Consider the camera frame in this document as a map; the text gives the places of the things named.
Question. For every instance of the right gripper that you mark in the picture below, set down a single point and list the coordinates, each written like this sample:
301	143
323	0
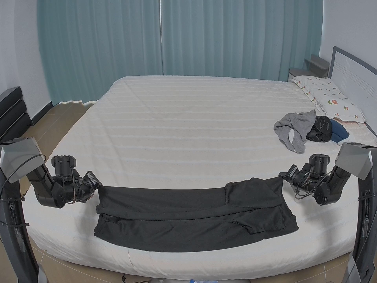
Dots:
300	180

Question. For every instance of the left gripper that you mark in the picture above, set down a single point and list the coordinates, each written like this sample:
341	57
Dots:
81	189

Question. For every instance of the black T-shirt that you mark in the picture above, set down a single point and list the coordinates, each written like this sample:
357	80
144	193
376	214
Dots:
182	217

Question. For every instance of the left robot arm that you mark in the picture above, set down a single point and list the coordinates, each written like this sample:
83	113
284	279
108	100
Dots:
20	161

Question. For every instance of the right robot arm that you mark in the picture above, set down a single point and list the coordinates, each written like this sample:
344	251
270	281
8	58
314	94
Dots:
356	164

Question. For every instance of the bed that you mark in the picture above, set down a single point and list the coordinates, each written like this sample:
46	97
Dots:
191	128

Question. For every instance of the black printed garment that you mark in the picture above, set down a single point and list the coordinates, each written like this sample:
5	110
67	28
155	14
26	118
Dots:
319	130

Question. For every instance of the grey knit garment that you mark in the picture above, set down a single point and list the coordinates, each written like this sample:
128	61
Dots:
297	125

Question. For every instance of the dark blue garment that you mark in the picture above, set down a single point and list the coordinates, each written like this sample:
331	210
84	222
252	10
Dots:
338	131

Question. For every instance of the white printed pillow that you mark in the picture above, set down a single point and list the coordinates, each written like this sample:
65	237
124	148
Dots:
330	99

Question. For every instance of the black chest of drawers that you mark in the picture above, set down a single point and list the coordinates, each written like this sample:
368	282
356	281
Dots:
13	113

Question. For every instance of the grey bedside table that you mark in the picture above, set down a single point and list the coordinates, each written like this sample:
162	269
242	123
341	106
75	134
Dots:
315	65

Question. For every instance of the blue-green curtain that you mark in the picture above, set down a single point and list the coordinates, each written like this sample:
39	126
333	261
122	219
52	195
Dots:
100	40
241	31

